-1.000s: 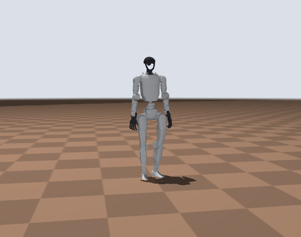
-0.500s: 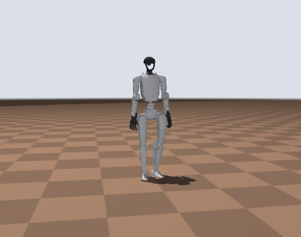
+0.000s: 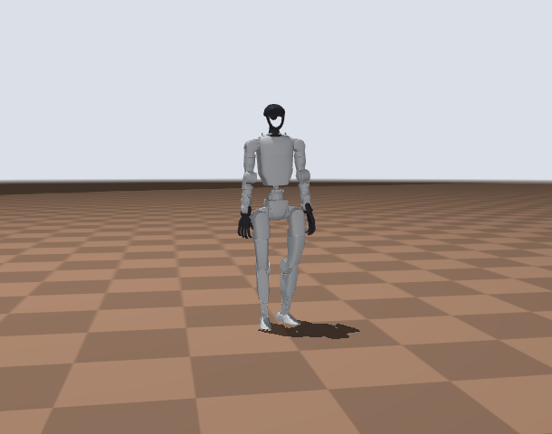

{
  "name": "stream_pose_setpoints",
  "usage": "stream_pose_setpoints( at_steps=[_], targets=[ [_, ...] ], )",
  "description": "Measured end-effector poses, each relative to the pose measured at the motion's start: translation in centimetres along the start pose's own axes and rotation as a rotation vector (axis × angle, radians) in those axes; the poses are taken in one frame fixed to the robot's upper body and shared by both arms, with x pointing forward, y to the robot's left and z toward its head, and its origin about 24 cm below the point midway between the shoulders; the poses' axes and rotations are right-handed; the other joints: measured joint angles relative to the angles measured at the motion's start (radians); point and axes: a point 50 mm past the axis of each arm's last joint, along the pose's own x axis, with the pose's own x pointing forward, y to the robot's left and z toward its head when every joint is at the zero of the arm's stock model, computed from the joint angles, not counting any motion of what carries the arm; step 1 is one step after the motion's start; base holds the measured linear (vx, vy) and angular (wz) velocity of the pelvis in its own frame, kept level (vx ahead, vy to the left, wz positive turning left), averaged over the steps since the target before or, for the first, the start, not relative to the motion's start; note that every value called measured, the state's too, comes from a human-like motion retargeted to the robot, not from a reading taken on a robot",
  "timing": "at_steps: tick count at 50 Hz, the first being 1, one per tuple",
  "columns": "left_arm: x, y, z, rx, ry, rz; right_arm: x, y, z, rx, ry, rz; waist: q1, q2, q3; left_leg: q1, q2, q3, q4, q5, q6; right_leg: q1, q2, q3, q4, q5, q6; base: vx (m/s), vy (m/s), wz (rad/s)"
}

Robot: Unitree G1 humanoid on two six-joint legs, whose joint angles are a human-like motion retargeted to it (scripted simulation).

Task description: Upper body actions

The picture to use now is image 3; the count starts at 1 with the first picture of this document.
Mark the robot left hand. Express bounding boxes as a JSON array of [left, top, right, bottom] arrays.
[[303, 203, 316, 235]]

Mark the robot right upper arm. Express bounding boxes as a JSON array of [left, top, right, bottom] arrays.
[[243, 138, 260, 184]]

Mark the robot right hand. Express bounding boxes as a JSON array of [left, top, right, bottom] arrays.
[[238, 206, 253, 239]]

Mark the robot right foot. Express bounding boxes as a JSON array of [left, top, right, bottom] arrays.
[[260, 315, 271, 329]]

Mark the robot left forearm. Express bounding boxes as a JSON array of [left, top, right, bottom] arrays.
[[299, 179, 312, 211]]

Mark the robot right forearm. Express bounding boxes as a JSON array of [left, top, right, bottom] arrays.
[[241, 172, 253, 213]]

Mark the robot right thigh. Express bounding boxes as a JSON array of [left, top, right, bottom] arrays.
[[250, 207, 271, 276]]

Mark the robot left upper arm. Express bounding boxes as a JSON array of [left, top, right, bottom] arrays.
[[292, 138, 310, 182]]

